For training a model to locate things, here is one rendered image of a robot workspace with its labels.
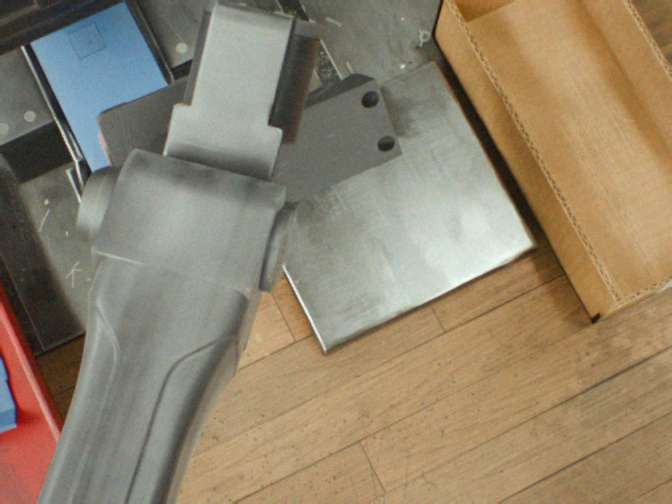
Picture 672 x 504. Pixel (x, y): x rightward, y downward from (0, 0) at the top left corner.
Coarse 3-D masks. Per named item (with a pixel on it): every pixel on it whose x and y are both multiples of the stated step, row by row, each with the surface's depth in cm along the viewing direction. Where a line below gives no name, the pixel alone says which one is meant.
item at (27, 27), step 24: (0, 0) 73; (24, 0) 73; (48, 0) 71; (72, 0) 74; (96, 0) 76; (120, 0) 77; (0, 24) 73; (24, 24) 74; (48, 24) 75; (0, 48) 75
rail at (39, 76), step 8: (24, 48) 89; (32, 56) 89; (32, 64) 88; (40, 72) 88; (40, 80) 88; (40, 88) 88; (48, 88) 88; (48, 96) 88; (48, 104) 88; (56, 104) 88; (56, 112) 88; (56, 120) 88; (64, 120) 87; (64, 128) 87; (64, 136) 87; (72, 136) 87; (72, 144) 87; (72, 152) 87; (80, 160) 87
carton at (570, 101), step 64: (448, 0) 93; (512, 0) 100; (576, 0) 101; (448, 64) 99; (512, 64) 99; (576, 64) 99; (640, 64) 96; (512, 128) 92; (576, 128) 98; (640, 128) 98; (576, 192) 97; (640, 192) 97; (576, 256) 91; (640, 256) 96
